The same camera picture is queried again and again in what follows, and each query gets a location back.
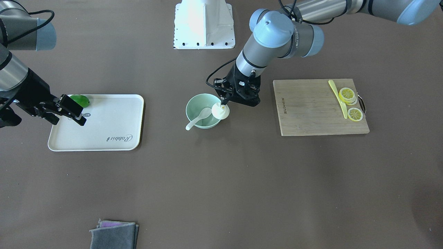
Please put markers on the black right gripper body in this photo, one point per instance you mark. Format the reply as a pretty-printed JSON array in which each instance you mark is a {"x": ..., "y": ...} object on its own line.
[{"x": 33, "y": 90}]

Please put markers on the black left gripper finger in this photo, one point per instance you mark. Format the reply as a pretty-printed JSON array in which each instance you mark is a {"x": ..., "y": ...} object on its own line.
[{"x": 226, "y": 96}]

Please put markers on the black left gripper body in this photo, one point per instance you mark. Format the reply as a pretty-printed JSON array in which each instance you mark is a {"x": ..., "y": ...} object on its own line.
[{"x": 223, "y": 88}]

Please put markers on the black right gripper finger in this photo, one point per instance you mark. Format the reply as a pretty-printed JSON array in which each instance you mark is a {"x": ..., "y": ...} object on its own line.
[
  {"x": 62, "y": 117},
  {"x": 66, "y": 106}
]

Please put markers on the white steamed bun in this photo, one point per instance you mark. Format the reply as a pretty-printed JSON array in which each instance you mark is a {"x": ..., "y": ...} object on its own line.
[{"x": 220, "y": 111}]

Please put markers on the white plastic spoon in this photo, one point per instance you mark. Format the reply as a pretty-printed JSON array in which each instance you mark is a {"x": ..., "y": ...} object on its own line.
[{"x": 205, "y": 113}]

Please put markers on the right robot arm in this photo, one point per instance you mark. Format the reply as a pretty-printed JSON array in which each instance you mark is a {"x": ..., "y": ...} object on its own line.
[{"x": 23, "y": 30}]

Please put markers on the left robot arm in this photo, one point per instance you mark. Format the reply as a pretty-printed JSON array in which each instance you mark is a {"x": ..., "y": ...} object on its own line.
[{"x": 294, "y": 30}]

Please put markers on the mint green bowl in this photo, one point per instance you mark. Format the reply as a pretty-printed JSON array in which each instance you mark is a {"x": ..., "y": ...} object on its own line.
[{"x": 198, "y": 103}]

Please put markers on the green toy pepper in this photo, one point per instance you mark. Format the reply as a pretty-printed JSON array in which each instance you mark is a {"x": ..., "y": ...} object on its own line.
[{"x": 82, "y": 100}]

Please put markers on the cream rabbit print tray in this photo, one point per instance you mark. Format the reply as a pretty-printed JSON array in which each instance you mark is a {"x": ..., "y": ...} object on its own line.
[{"x": 114, "y": 123}]

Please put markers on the bamboo cutting board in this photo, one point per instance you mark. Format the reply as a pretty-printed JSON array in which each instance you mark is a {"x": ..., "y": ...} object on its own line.
[{"x": 310, "y": 108}]

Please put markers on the yellow plastic knife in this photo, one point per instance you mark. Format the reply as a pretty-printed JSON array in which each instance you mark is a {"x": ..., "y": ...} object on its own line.
[{"x": 339, "y": 100}]

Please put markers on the top lemon slice of stack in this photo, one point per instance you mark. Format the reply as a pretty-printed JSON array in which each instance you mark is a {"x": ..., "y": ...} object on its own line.
[{"x": 347, "y": 95}]

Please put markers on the single lemon slice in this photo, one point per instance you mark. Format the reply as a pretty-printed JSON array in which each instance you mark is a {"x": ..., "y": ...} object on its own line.
[{"x": 355, "y": 114}]

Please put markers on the folded grey cloth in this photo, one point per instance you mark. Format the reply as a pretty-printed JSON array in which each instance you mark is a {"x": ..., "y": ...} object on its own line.
[{"x": 114, "y": 235}]

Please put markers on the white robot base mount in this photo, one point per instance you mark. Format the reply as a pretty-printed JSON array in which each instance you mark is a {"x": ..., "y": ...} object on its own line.
[{"x": 203, "y": 24}]

